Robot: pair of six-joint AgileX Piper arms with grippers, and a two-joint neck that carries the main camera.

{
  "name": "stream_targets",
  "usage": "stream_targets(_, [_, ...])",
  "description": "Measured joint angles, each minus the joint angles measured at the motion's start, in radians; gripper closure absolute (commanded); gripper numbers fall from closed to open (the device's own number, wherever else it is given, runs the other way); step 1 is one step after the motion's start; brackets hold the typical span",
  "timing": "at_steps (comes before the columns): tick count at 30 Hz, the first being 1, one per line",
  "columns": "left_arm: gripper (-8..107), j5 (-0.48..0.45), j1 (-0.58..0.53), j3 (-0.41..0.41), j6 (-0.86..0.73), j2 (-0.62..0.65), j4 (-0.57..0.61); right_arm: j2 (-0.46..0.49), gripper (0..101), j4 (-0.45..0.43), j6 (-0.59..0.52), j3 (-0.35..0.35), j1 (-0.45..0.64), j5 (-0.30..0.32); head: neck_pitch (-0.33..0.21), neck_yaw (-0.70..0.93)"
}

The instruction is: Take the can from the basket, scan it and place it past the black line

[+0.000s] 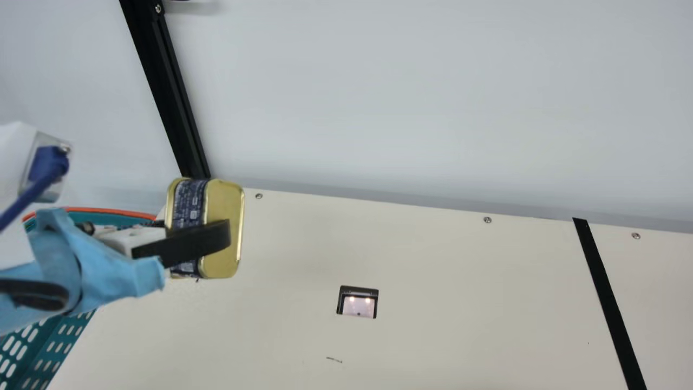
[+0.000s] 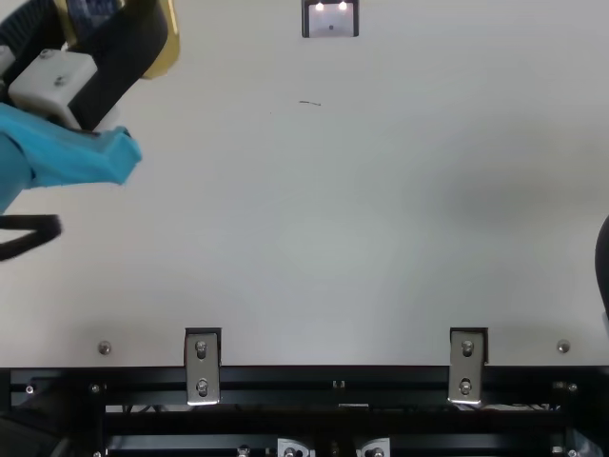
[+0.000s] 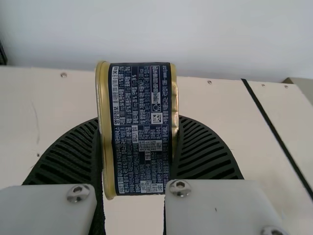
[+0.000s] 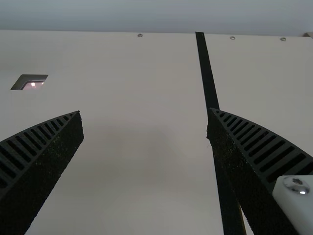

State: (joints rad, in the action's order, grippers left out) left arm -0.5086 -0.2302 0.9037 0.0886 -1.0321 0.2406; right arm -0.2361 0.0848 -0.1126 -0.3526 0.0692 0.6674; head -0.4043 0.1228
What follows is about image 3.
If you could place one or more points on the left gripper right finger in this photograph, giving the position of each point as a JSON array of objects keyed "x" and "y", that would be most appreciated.
[{"x": 205, "y": 156}]

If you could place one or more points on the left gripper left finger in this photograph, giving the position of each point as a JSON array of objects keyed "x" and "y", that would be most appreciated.
[{"x": 61, "y": 156}]

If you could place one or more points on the dark blue printed gold can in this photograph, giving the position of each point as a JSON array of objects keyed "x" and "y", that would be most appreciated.
[{"x": 137, "y": 122}]

